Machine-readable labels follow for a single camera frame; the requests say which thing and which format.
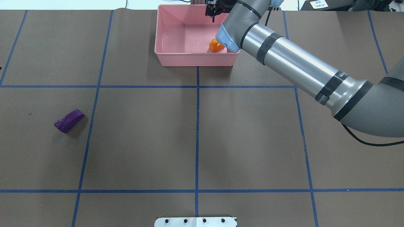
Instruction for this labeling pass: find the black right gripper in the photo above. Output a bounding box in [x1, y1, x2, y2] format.
[205, 0, 235, 23]

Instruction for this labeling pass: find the orange block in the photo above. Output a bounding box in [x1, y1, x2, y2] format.
[208, 38, 225, 53]

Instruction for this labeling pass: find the purple block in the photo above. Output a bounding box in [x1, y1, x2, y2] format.
[54, 109, 85, 134]

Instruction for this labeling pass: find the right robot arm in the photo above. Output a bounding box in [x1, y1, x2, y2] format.
[205, 0, 404, 137]

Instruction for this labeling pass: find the pink plastic box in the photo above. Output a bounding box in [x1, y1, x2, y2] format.
[154, 4, 238, 67]

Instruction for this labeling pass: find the black box with label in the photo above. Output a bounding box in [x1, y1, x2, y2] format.
[300, 0, 355, 11]

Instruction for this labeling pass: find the black cable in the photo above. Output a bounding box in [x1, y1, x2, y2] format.
[341, 123, 404, 147]

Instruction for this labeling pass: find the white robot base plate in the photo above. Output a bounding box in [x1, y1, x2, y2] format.
[154, 217, 238, 227]

